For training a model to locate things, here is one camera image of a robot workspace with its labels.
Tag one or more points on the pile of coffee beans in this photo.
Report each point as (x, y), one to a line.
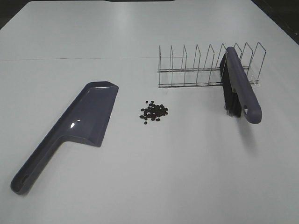
(153, 112)

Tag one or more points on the purple plastic dustpan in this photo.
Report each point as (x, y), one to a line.
(84, 121)

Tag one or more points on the purple hand brush black bristles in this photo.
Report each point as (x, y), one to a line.
(238, 94)

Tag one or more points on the chrome wire dish rack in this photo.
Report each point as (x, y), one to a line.
(203, 66)

